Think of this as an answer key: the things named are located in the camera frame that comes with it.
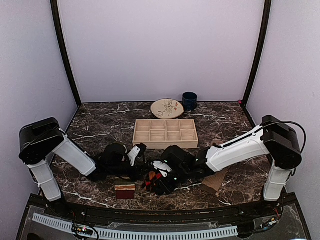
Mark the wooden compartment tray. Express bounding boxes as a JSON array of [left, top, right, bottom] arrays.
[[132, 119, 199, 150]]

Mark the beige striped sock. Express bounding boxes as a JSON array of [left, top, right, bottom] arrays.
[[114, 178, 136, 200]]

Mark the dark blue mug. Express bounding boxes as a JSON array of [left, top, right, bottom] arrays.
[[182, 92, 198, 112]]

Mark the black argyle sock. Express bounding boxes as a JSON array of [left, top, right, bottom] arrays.
[[141, 170, 173, 196]]

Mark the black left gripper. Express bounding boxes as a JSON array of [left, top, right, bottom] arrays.
[[107, 159, 151, 182]]

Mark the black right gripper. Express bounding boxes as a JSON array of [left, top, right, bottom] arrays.
[[154, 166, 191, 195]]

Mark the black corner post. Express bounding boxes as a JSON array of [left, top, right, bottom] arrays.
[[50, 0, 82, 108], [242, 0, 272, 106]]

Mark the left black corner post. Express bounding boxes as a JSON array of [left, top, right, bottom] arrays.
[[50, 0, 82, 108]]

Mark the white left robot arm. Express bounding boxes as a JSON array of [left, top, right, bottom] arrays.
[[19, 117, 147, 218]]

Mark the tan plain sock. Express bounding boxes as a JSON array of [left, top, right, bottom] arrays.
[[200, 168, 229, 195]]

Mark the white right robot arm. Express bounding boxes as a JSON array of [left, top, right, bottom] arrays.
[[142, 115, 305, 217]]

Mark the white slotted cable duct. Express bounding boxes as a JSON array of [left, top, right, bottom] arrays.
[[32, 213, 239, 240]]

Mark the right black corner post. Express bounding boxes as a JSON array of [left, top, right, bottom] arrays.
[[242, 0, 272, 106]]

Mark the patterned ceramic plate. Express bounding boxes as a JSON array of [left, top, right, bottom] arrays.
[[150, 98, 184, 119]]

